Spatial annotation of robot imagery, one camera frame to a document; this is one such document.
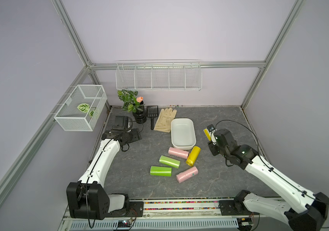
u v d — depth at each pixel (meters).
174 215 0.73
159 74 0.99
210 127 0.66
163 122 1.11
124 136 0.66
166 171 0.83
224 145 0.56
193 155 0.91
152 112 1.18
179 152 0.90
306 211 0.38
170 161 0.87
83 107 0.78
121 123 0.63
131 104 0.91
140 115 1.05
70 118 0.68
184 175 0.81
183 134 1.02
